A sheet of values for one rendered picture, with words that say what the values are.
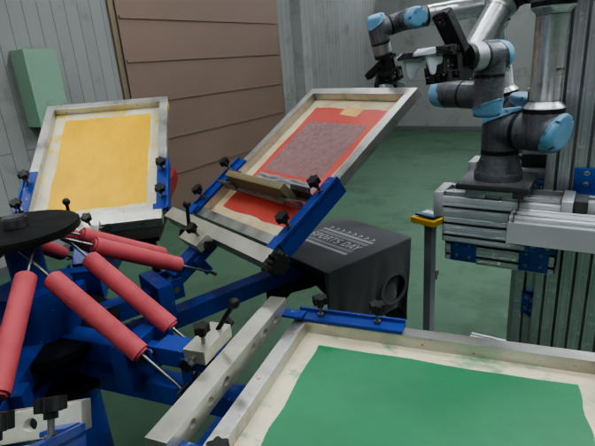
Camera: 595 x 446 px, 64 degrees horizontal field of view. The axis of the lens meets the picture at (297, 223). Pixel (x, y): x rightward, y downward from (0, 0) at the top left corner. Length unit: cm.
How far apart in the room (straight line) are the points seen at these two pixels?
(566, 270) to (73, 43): 479
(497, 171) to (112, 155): 164
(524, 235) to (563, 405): 57
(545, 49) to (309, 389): 112
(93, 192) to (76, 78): 332
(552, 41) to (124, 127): 185
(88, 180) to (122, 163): 17
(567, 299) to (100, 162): 200
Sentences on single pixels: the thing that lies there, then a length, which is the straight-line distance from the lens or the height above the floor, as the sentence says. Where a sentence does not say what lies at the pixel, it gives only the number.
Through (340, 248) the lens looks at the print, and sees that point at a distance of 193.
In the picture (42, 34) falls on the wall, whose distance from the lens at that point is 533.
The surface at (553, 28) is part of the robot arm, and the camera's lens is 157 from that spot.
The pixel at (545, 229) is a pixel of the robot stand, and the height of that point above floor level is 116.
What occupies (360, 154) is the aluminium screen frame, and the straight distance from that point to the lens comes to 162.
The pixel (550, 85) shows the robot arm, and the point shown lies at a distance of 158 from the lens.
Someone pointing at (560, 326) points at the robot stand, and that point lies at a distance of 205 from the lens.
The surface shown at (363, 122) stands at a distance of 184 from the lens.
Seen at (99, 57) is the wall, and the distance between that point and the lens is 564.
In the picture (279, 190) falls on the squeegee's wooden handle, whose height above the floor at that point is 128.
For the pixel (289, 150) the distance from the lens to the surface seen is 194.
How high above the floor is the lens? 168
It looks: 19 degrees down
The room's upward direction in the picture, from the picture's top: 4 degrees counter-clockwise
